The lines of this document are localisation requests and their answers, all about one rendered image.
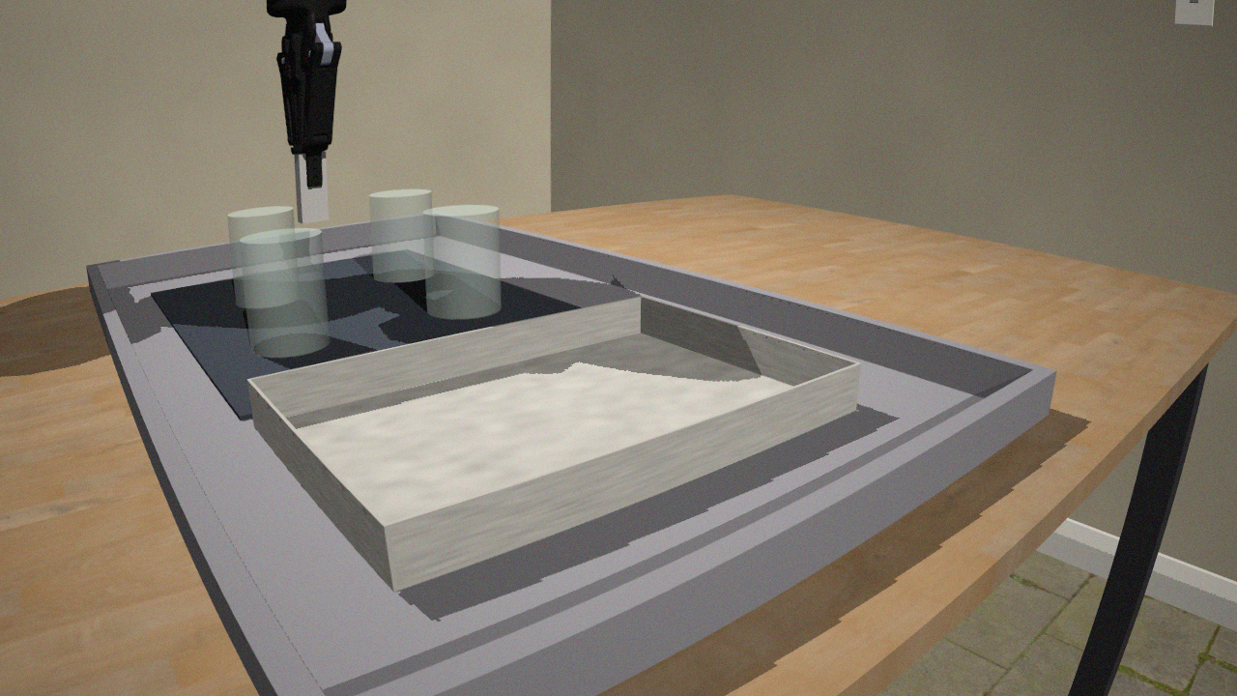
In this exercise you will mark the grey rectangular tray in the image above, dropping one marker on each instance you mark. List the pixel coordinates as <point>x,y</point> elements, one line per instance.
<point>424,425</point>

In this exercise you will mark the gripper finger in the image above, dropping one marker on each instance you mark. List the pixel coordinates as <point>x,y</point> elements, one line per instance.
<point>316,102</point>
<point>290,100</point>

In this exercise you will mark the clear glass cylinder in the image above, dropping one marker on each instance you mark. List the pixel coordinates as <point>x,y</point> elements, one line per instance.
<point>462,261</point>
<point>397,234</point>
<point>285,292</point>
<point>250,221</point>

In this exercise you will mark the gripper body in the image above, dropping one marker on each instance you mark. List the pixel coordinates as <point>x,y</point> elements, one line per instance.
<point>301,17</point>

